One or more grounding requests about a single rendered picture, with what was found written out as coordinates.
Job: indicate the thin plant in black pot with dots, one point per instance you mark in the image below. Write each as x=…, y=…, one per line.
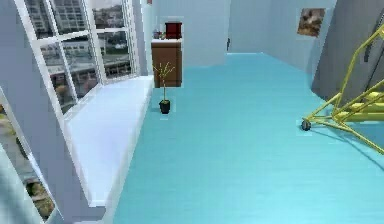
x=164, y=100

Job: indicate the brown wooden cabinet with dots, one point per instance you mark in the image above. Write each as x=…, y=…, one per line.
x=166, y=61

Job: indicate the dark red box appliance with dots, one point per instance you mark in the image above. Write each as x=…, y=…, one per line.
x=173, y=30

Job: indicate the small dark items cluster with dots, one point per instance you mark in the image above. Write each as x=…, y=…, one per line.
x=158, y=34

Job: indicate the large white framed window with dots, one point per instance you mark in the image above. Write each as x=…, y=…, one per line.
x=80, y=50

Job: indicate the narrow white framed window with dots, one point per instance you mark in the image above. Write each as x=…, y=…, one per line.
x=23, y=166

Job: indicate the brown framed wall picture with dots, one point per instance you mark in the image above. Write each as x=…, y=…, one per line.
x=311, y=21

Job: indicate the yellow metal wheeled frame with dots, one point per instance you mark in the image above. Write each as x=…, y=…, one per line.
x=350, y=110

